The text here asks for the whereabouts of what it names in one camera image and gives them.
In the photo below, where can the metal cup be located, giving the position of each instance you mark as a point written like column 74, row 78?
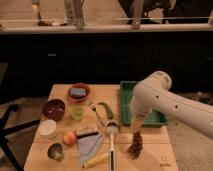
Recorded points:
column 55, row 152

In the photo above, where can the white dish brush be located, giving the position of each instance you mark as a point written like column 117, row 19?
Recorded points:
column 112, row 129

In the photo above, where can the green plastic tray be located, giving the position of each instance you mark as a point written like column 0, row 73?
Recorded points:
column 154, row 119

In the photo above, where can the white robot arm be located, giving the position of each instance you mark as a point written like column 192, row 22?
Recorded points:
column 152, row 93

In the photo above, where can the blue-grey cloth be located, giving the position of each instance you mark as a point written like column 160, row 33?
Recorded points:
column 88, row 147

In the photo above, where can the black office chair base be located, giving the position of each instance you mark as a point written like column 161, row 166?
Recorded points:
column 6, row 131

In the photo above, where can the yellow banana toy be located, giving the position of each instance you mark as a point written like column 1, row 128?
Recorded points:
column 96, row 160

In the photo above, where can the blue sponge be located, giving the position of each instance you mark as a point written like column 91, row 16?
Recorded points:
column 77, row 92

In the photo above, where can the brown pine cone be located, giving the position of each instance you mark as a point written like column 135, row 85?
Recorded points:
column 136, row 147

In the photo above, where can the green plastic cup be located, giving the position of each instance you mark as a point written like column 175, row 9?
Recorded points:
column 77, row 113

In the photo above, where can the small block with black bar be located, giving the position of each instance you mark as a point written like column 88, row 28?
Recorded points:
column 86, row 131

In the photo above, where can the orange fruit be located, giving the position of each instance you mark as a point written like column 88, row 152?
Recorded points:
column 70, row 138

